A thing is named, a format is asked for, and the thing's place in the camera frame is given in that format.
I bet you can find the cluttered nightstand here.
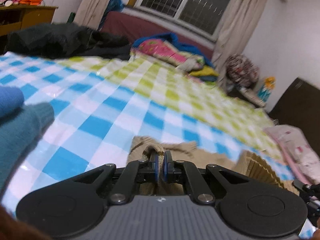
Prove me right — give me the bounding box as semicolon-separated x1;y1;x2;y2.
227;86;266;108

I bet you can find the beige brown striped sweater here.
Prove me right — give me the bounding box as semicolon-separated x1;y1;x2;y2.
127;136;299;195

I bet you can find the blue knitted garment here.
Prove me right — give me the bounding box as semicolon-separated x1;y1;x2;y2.
0;86;24;118

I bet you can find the maroon sofa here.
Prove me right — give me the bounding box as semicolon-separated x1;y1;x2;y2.
100;11;213;60

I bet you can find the pink pillow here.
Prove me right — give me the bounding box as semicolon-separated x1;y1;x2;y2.
264;125;319;184

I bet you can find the blue yellow toy box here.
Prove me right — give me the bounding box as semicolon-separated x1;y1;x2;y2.
258;76;276;102

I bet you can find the right beige curtain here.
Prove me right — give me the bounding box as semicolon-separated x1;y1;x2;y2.
212;0;267;90

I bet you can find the beige curtain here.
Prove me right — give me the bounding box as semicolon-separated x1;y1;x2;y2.
212;0;267;90
73;0;110;30

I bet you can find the blue green checkered bedsheet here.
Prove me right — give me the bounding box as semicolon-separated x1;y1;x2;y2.
0;51;320;239

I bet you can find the left beige curtain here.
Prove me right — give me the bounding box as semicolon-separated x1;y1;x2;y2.
73;0;110;30

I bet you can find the wooden desk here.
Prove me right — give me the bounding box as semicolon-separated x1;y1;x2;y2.
0;5;58;36

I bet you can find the black jacket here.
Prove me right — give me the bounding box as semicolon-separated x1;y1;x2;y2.
5;23;131;60

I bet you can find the barred window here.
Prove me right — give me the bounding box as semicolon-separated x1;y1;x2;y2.
135;0;230;40

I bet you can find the blue bag by curtain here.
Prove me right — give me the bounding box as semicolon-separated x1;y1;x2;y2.
98;0;124;30

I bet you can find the teal knitted garment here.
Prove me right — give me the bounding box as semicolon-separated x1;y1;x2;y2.
1;102;54;192

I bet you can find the orange item on desk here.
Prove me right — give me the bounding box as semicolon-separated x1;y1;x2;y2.
19;0;43;6

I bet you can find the dark wooden headboard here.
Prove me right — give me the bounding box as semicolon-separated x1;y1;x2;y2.
268;77;320;154

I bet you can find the colourful pink blue blanket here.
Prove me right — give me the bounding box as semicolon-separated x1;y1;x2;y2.
132;33;219;82

